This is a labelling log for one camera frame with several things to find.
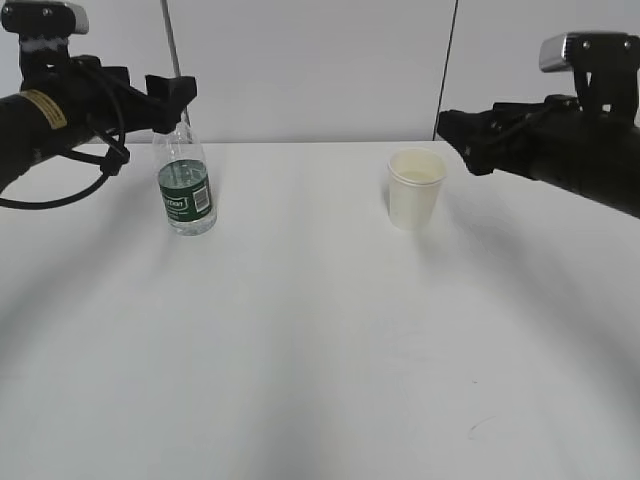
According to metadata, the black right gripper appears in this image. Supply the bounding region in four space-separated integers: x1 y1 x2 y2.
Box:
436 95 635 175

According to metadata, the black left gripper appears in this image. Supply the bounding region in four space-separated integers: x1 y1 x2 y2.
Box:
19 47 197 151

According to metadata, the white paper cup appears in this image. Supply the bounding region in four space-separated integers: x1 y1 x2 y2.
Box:
388 148 447 231

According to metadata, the clear green-label water bottle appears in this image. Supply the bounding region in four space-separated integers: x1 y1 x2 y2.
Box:
152 116 217 236

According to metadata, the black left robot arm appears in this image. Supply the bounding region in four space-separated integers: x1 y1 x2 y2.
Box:
1 52 197 188

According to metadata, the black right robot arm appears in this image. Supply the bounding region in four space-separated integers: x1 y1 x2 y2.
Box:
437 95 639 218

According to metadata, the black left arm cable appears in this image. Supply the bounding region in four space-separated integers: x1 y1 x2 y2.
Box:
0 64 132 210

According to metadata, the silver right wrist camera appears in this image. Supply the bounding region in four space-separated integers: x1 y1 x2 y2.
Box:
538 30 640 126

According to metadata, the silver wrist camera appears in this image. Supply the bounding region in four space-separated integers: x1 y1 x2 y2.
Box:
538 30 640 126
1 1 89 77

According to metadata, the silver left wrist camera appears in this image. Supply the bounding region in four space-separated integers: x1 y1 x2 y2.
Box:
1 1 89 77

